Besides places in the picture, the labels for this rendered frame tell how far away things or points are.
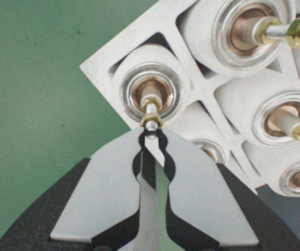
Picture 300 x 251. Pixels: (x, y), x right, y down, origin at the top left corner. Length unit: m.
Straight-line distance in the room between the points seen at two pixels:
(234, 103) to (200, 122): 0.05
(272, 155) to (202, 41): 0.21
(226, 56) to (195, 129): 0.10
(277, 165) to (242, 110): 0.11
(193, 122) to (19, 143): 0.54
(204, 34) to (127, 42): 0.11
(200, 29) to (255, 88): 0.10
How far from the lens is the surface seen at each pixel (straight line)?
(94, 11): 0.47
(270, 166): 0.34
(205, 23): 0.21
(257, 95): 0.26
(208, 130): 0.26
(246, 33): 0.20
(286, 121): 0.26
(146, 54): 0.21
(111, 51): 0.28
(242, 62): 0.23
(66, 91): 0.52
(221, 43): 0.21
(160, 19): 0.27
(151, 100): 0.18
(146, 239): 0.35
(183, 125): 0.26
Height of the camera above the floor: 0.45
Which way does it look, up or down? 62 degrees down
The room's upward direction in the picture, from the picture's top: 180 degrees counter-clockwise
